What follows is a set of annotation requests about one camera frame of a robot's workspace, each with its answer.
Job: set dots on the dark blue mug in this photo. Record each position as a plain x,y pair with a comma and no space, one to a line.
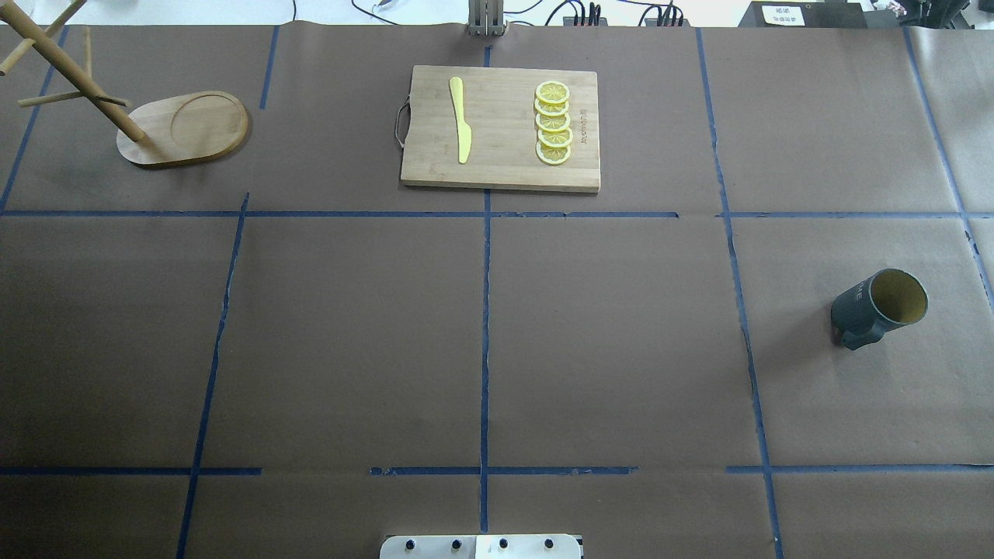
888,300

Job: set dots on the wooden cup storage rack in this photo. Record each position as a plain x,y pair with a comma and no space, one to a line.
186,129

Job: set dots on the lemon slice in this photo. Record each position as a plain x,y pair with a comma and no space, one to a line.
553,155
550,109
555,139
553,123
552,92

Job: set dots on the yellow plastic knife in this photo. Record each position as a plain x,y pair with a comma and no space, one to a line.
464,131

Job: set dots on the bamboo cutting board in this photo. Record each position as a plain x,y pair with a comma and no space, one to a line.
499,109

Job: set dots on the black box with label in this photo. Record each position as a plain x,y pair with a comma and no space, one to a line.
806,14

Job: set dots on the aluminium frame post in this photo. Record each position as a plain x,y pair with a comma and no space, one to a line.
486,18

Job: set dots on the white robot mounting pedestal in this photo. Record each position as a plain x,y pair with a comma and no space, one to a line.
528,545

